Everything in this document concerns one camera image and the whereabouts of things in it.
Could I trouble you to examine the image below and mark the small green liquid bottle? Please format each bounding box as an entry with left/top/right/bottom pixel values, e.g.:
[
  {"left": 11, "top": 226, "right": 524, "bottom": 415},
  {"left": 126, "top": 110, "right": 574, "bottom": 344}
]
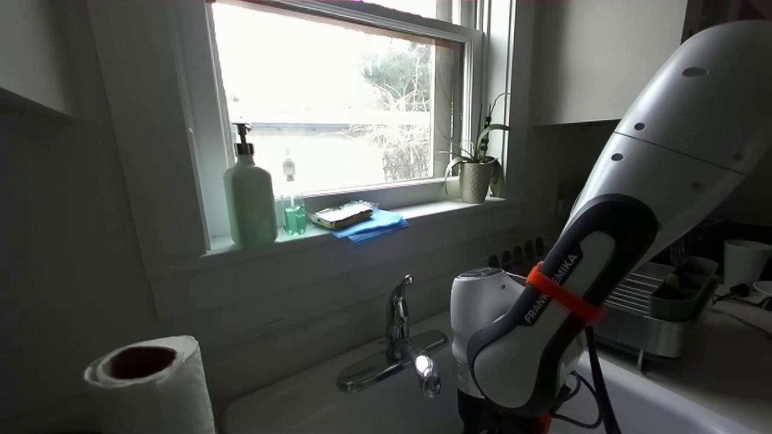
[{"left": 274, "top": 151, "right": 311, "bottom": 240}]

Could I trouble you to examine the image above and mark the pale green soap dispenser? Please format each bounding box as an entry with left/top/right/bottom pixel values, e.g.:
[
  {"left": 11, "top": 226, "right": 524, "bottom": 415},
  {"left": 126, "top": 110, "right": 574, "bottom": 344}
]
[{"left": 221, "top": 121, "right": 279, "bottom": 250}]

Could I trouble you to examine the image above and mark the dark grey utensil caddy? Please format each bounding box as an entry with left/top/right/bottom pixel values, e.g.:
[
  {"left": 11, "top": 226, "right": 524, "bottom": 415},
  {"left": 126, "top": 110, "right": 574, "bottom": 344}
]
[{"left": 649, "top": 256, "right": 722, "bottom": 322}]

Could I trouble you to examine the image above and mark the orange velcro strap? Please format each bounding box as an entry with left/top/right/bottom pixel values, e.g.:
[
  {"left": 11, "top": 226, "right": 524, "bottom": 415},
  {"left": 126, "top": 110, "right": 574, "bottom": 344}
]
[{"left": 524, "top": 263, "right": 606, "bottom": 326}]

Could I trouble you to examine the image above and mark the blue folded cloth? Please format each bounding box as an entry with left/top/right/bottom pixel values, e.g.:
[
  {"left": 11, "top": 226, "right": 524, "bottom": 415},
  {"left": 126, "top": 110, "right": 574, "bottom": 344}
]
[{"left": 330, "top": 207, "right": 410, "bottom": 246}]

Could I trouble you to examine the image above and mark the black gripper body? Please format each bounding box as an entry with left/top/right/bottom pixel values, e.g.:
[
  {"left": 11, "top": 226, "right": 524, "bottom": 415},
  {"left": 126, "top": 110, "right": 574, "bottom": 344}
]
[{"left": 459, "top": 390, "right": 539, "bottom": 434}]

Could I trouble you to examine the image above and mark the white framed window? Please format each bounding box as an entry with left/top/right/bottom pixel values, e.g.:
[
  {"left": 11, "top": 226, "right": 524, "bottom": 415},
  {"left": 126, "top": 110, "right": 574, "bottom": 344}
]
[{"left": 172, "top": 0, "right": 519, "bottom": 260}]

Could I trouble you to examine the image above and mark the orchid in white pot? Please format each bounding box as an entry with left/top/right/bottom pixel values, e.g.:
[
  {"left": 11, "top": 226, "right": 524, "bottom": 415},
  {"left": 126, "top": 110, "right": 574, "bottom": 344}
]
[{"left": 441, "top": 92, "right": 514, "bottom": 204}]

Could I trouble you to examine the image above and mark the dark dish sponge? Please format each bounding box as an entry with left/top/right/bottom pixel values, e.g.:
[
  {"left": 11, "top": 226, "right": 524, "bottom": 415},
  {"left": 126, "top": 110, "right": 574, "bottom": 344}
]
[{"left": 309, "top": 199, "right": 377, "bottom": 234}]

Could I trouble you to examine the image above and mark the white wall outlet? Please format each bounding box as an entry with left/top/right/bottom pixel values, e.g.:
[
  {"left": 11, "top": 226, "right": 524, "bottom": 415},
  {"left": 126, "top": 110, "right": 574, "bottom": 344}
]
[{"left": 555, "top": 180, "right": 578, "bottom": 226}]

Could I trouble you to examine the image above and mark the white paper towel roll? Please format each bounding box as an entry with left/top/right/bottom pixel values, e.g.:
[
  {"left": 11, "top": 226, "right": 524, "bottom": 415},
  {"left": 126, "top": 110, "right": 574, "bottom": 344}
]
[{"left": 81, "top": 333, "right": 217, "bottom": 434}]

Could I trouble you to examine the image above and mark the stainless dish drying rack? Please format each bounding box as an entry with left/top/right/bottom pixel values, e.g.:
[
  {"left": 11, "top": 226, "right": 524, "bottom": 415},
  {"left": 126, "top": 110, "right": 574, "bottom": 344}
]
[{"left": 484, "top": 235, "right": 722, "bottom": 364}]

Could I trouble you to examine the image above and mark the large white wall cabinet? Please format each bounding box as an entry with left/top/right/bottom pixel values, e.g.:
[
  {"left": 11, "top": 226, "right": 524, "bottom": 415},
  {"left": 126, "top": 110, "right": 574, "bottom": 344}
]
[{"left": 527, "top": 0, "right": 690, "bottom": 129}]

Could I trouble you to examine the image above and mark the chrome faucet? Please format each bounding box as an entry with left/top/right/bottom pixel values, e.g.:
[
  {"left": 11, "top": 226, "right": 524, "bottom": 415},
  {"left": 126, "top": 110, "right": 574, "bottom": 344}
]
[{"left": 336, "top": 272, "right": 450, "bottom": 403}]

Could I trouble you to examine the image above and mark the white kitchen sink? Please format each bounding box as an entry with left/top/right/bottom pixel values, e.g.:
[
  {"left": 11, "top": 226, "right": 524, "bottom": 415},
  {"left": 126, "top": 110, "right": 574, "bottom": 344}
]
[{"left": 220, "top": 303, "right": 772, "bottom": 434}]

